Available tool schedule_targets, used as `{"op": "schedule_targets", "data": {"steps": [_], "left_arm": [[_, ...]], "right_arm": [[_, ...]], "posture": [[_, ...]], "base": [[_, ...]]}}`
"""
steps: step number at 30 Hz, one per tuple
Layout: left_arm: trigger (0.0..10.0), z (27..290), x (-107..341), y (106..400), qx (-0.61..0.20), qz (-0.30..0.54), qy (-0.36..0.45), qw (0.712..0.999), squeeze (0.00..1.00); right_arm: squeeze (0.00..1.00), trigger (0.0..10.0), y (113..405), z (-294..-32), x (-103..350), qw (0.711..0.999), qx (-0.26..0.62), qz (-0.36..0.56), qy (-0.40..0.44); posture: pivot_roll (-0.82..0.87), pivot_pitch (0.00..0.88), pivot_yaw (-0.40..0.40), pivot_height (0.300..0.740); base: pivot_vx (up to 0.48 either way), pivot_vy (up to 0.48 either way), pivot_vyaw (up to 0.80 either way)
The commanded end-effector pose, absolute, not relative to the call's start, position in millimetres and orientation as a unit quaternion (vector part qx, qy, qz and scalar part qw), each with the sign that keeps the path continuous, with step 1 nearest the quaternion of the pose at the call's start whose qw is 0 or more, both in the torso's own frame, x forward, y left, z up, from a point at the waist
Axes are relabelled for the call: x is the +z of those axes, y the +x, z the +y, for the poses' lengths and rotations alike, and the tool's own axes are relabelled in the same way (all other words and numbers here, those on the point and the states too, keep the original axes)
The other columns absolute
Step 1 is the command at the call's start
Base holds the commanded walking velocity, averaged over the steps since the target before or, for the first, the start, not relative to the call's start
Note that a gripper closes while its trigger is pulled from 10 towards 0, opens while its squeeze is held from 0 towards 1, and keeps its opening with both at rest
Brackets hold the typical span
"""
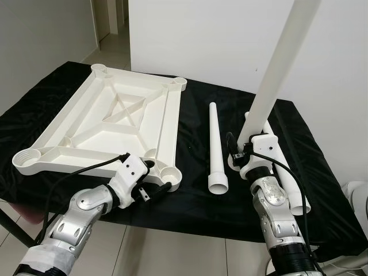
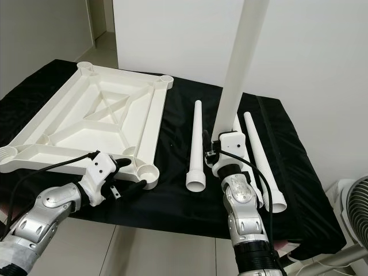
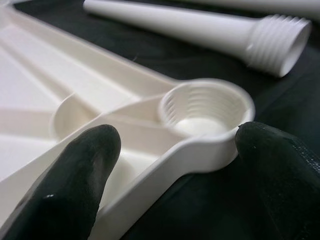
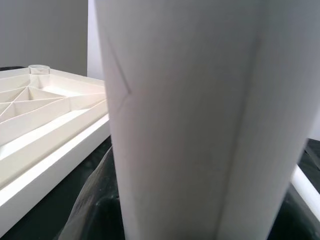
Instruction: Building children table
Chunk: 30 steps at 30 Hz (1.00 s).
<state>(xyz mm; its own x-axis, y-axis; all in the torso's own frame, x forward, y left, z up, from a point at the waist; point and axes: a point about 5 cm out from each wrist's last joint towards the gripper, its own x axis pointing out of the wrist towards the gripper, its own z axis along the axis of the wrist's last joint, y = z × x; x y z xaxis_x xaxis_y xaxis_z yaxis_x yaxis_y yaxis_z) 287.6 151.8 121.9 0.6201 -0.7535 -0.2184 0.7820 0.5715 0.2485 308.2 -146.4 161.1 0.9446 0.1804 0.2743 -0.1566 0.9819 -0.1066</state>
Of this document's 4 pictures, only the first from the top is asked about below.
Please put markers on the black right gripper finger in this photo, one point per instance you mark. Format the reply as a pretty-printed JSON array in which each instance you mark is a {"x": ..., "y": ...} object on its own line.
[{"x": 233, "y": 150}]

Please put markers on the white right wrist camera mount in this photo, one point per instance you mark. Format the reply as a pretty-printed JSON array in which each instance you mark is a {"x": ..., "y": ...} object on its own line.
[{"x": 260, "y": 152}]

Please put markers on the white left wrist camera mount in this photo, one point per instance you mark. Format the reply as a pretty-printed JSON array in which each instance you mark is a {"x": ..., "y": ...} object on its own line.
[{"x": 129, "y": 172}]

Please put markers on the white plastic table top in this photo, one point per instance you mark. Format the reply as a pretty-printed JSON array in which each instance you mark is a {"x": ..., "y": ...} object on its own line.
[{"x": 103, "y": 115}]

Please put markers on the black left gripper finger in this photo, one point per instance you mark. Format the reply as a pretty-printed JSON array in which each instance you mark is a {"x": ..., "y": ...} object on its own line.
[
  {"x": 162, "y": 187},
  {"x": 150, "y": 164}
]

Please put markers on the black tablecloth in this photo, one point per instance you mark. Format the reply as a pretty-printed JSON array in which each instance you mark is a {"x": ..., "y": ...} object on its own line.
[{"x": 201, "y": 214}]

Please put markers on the white pedestal fan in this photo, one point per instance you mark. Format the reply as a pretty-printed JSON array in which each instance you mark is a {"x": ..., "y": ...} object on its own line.
[{"x": 356, "y": 195}]

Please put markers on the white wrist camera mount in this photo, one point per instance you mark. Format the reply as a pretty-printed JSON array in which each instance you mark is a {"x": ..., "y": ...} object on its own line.
[
  {"x": 129, "y": 172},
  {"x": 260, "y": 152}
]

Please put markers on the black metal table leg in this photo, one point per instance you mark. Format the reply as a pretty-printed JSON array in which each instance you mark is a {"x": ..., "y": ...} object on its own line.
[{"x": 16, "y": 225}]

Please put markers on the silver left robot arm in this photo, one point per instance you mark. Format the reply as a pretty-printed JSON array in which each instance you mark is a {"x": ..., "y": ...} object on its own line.
[{"x": 80, "y": 207}]

